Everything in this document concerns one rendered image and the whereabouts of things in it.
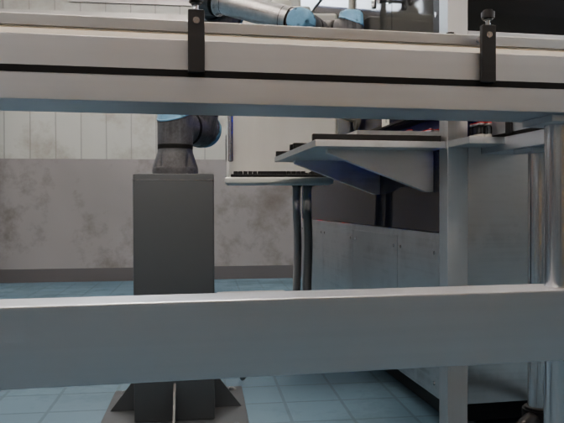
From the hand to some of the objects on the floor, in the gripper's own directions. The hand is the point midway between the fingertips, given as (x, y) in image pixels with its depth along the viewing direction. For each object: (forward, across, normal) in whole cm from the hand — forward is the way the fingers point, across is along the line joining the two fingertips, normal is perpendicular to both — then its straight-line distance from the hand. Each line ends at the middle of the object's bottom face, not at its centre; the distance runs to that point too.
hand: (357, 126), depth 194 cm
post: (+93, +10, +27) cm, 98 cm away
